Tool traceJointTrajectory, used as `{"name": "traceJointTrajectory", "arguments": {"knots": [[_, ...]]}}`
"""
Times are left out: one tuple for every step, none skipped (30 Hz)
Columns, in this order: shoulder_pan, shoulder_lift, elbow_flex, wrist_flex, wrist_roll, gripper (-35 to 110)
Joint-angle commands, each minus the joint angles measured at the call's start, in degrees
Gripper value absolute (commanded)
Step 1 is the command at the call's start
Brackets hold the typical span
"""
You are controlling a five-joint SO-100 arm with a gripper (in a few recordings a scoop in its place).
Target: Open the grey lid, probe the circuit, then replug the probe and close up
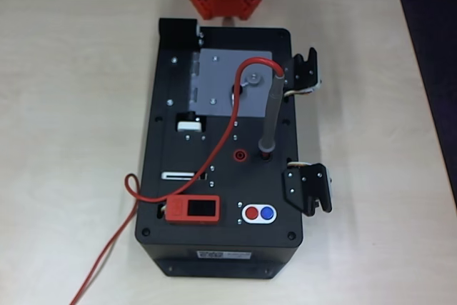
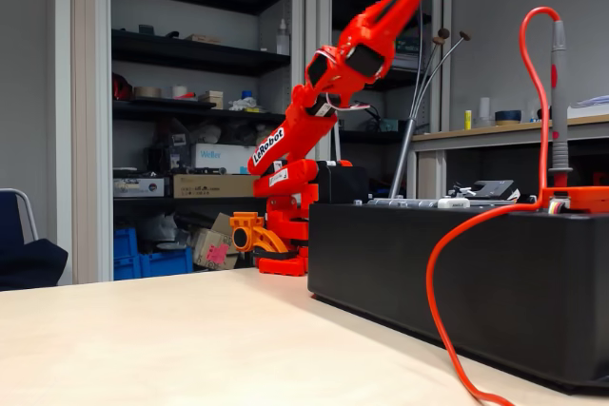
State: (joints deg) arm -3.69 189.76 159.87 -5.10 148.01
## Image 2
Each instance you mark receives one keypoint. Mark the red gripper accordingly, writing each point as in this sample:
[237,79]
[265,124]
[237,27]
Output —
[376,31]

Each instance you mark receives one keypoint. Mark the grey test probe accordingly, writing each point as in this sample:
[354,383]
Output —
[559,106]

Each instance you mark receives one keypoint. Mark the grey metal hinged lid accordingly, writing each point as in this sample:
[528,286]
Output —
[404,202]

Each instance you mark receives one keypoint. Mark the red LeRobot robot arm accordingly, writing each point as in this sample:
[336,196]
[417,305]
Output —
[311,132]

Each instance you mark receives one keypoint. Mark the stack of books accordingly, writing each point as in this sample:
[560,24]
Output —
[409,56]

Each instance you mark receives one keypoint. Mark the grey cabinet black shelves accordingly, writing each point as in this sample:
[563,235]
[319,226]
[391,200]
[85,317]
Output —
[323,6]
[190,52]

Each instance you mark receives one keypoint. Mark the green electronic device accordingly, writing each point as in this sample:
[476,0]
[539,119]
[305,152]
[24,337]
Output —
[389,125]

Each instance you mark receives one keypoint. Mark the clear plastic bottle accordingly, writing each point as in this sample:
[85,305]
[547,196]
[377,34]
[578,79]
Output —
[283,42]

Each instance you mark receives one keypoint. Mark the yellow tube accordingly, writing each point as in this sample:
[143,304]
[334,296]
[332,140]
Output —
[468,121]

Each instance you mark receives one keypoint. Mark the white cup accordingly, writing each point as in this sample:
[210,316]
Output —
[484,113]

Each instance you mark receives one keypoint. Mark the grey stand brown-tipped stems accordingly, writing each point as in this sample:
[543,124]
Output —
[402,159]

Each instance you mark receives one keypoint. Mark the dark tape roll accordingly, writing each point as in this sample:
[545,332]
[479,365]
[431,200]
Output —
[506,117]

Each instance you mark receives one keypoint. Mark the sideboard with wooden top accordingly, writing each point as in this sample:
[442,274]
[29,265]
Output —
[509,135]

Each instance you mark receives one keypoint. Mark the white rag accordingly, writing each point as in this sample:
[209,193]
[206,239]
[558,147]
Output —
[243,104]

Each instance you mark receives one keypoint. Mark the white rounded object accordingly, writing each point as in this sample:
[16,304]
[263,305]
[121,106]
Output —
[264,132]

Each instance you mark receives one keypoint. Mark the flat beige item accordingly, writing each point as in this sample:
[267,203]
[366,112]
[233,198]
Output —
[202,39]

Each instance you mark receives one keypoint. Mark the white sensor block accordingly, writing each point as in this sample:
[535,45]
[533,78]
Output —
[454,203]

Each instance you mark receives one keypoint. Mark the small wooden box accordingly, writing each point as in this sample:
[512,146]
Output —
[211,99]

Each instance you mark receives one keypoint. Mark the stack of papers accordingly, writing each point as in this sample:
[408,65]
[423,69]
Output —
[592,104]

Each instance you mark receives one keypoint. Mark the white tape roll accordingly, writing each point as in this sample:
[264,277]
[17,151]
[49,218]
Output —
[179,91]

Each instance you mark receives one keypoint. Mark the white Weller box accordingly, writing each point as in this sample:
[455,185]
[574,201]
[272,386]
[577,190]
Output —
[214,156]

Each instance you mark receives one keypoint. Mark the multicolour ribbon connector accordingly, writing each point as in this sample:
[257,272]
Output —
[556,206]

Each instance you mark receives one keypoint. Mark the long brown cardboard box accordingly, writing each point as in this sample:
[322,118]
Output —
[209,186]

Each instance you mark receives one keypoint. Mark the beige tape roll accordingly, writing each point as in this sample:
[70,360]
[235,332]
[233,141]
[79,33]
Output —
[147,92]

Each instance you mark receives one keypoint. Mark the orange printed part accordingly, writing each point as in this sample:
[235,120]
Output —
[266,239]

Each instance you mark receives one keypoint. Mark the small cardboard box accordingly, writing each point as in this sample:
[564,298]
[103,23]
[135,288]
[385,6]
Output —
[222,224]

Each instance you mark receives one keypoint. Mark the red tool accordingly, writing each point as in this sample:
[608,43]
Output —
[121,90]

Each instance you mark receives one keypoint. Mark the black task box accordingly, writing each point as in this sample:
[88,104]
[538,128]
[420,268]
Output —
[499,282]

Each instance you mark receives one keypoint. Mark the cardboard box pink sticker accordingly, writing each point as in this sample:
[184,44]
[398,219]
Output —
[204,244]

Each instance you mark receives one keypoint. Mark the grey printed carton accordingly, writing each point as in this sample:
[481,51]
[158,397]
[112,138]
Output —
[138,187]

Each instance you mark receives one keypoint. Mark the blue plastic crate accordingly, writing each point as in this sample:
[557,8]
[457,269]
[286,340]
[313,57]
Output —
[124,244]
[166,263]

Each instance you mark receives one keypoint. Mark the blue chair metal frame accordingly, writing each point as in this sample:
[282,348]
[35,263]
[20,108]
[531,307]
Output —
[9,220]

